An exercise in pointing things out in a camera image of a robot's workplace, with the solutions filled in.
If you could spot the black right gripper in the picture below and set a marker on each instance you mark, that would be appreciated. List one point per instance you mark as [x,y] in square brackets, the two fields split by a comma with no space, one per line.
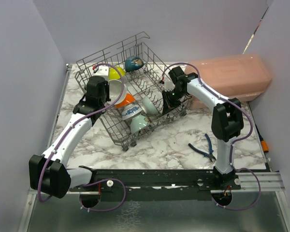
[167,108]

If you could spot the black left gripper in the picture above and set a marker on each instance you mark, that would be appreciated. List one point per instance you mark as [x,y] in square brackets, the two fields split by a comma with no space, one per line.
[107,89]

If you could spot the white round bowl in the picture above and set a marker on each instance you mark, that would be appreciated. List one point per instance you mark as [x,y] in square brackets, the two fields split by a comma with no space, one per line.
[128,100]

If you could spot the yellow-green bowl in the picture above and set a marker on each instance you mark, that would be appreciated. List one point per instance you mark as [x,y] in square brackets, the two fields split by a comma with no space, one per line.
[115,73]

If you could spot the blue floral bowl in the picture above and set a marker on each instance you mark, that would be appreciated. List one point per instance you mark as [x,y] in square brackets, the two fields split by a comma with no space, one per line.
[130,111]

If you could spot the celadon green bowl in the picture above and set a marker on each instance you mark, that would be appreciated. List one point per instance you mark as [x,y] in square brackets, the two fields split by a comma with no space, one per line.
[138,123]

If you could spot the dark brown bowl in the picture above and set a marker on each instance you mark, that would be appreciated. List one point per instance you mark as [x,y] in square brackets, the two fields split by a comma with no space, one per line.
[133,63]

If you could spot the beige patterned bowl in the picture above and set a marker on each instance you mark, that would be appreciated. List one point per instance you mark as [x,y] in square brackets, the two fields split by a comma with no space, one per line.
[115,87]

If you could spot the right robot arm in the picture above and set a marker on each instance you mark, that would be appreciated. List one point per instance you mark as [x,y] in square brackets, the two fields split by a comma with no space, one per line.
[227,118]

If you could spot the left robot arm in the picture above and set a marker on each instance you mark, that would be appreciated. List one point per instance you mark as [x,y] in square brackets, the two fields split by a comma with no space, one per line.
[48,172]

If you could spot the orange-tipped screwdriver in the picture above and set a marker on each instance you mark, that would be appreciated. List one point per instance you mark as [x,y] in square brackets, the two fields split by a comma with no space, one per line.
[264,145]

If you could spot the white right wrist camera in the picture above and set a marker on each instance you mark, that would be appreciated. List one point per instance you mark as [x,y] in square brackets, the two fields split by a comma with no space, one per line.
[168,85]

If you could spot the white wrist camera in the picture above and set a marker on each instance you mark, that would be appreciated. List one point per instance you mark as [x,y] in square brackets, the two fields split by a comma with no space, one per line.
[168,85]
[102,71]

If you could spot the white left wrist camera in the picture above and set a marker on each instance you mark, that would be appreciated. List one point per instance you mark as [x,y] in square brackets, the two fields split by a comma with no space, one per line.
[102,71]

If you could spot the grey wire dish rack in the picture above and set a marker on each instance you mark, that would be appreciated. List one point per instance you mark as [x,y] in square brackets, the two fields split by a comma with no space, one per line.
[144,82]

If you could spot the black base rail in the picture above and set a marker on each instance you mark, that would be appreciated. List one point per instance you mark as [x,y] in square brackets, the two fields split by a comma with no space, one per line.
[158,185]

